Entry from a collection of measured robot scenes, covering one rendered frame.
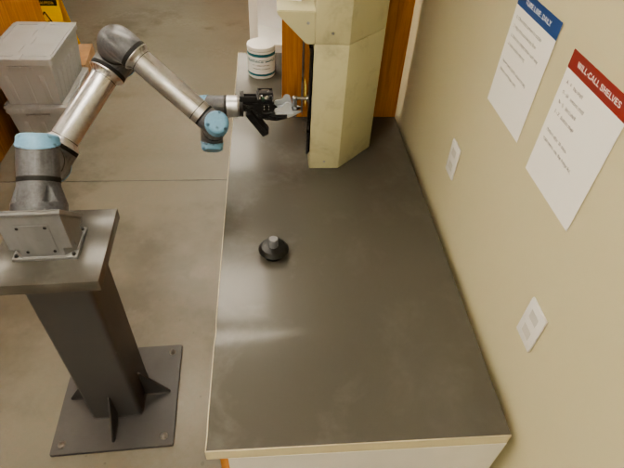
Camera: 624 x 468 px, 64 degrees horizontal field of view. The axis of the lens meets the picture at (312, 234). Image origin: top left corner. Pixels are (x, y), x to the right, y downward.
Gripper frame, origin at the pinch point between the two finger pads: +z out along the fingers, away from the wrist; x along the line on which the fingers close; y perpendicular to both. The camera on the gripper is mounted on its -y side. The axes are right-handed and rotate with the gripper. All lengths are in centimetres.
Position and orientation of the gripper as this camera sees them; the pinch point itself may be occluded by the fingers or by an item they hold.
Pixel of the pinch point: (296, 110)
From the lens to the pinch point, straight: 181.2
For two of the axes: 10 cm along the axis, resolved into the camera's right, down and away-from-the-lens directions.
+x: -0.7, -7.6, 6.4
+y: 0.5, -6.4, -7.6
